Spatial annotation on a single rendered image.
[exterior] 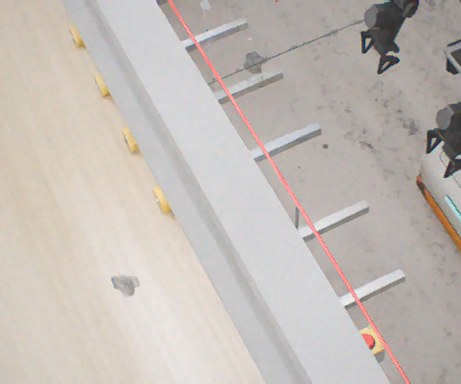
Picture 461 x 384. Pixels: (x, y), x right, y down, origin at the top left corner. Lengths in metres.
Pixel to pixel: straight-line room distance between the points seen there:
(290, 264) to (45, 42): 2.56
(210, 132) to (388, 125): 3.13
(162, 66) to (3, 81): 2.24
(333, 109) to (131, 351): 1.85
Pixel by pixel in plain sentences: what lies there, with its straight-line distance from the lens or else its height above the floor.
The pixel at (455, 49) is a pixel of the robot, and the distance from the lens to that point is 3.25.
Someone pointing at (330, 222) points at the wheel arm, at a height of 0.86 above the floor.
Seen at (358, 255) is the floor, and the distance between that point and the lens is 4.03.
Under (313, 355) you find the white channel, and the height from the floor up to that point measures 2.46.
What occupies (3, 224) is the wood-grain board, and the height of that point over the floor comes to 0.90.
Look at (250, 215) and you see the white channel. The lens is 1.20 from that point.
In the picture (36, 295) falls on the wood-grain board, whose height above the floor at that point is 0.90.
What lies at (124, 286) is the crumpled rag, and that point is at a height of 0.92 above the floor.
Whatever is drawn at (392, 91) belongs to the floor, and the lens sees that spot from 4.49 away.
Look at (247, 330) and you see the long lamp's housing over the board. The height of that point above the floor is 2.36.
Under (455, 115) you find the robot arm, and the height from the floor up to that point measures 1.22.
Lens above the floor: 3.46
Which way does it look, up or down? 55 degrees down
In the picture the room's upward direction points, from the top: 10 degrees counter-clockwise
